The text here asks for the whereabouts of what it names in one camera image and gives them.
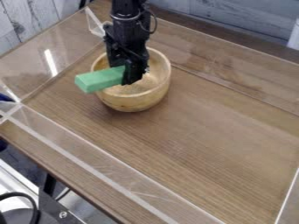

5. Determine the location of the black table leg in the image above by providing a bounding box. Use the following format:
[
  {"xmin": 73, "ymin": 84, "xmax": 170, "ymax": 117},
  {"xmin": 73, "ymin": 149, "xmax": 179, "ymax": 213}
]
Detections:
[{"xmin": 43, "ymin": 174, "xmax": 58, "ymax": 196}]

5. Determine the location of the light wooden bowl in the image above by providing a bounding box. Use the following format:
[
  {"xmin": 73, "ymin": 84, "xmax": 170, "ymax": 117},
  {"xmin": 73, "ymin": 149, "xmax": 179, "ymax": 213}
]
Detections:
[{"xmin": 97, "ymin": 47, "xmax": 173, "ymax": 112}]

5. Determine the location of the green rectangular block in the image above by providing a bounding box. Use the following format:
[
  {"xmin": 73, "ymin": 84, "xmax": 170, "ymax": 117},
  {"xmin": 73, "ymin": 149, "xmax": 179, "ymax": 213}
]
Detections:
[{"xmin": 75, "ymin": 66, "xmax": 126, "ymax": 94}]

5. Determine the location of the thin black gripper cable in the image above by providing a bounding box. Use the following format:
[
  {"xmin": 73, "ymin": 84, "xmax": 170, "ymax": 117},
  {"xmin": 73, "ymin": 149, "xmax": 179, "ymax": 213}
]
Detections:
[{"xmin": 137, "ymin": 8, "xmax": 159, "ymax": 34}]

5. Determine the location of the black cable lower left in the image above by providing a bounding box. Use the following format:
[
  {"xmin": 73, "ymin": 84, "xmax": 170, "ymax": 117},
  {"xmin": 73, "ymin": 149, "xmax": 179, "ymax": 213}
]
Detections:
[{"xmin": 0, "ymin": 191, "xmax": 43, "ymax": 224}]

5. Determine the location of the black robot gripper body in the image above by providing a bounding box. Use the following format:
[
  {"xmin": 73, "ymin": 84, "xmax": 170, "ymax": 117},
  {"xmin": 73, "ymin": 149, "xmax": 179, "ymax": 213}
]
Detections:
[{"xmin": 102, "ymin": 16, "xmax": 153, "ymax": 74}]

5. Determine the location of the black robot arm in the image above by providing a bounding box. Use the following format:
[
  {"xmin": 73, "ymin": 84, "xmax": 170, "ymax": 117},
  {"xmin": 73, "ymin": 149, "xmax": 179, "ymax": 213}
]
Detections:
[{"xmin": 105, "ymin": 0, "xmax": 151, "ymax": 85}]

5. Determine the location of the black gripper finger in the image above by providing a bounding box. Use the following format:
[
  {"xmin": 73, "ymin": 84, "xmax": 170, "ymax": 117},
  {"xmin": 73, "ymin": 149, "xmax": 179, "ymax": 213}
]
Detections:
[
  {"xmin": 107, "ymin": 44, "xmax": 127, "ymax": 67},
  {"xmin": 122, "ymin": 59, "xmax": 147, "ymax": 85}
]

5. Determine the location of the clear acrylic tray enclosure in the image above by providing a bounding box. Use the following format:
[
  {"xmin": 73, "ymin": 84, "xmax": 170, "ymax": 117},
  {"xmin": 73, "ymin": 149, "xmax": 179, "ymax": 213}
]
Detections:
[{"xmin": 0, "ymin": 11, "xmax": 299, "ymax": 224}]

